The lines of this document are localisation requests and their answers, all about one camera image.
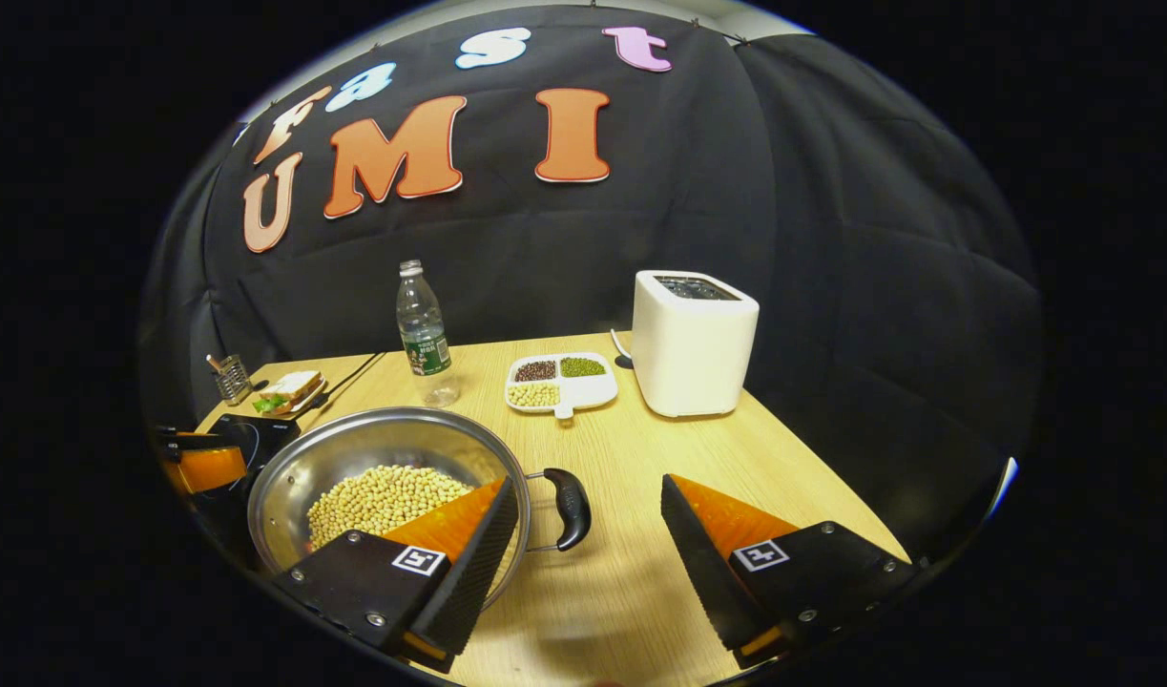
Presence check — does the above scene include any white toaster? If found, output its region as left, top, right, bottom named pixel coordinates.
left=631, top=270, right=761, bottom=419

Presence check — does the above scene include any row of small backdrop clips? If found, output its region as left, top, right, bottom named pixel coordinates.
left=268, top=0, right=746, bottom=111

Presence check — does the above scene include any clear plastic water bottle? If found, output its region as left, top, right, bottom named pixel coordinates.
left=396, top=260, right=460, bottom=408

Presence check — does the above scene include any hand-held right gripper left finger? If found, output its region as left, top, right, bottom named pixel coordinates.
left=273, top=475, right=520, bottom=669

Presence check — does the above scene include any white divided dish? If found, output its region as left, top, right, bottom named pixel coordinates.
left=505, top=352, right=619, bottom=421

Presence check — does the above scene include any black backdrop cloth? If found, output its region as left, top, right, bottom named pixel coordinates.
left=139, top=5, right=1042, bottom=564

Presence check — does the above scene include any black induction cooktop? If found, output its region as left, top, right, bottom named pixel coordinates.
left=194, top=412, right=302, bottom=569

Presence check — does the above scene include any large heap of yellow soybeans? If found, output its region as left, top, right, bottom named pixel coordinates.
left=306, top=465, right=476, bottom=550

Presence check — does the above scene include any black power cable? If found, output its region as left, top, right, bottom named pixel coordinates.
left=302, top=353, right=388, bottom=411

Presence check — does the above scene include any steel pot with black handles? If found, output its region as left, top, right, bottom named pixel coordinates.
left=247, top=406, right=594, bottom=612

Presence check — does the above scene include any wire mesh holder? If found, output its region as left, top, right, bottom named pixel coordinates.
left=206, top=353, right=253, bottom=406

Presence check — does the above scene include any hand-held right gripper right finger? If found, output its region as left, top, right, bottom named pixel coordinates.
left=661, top=473, right=923, bottom=669

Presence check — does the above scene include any toast sandwich with lettuce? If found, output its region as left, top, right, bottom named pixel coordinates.
left=259, top=370, right=324, bottom=413

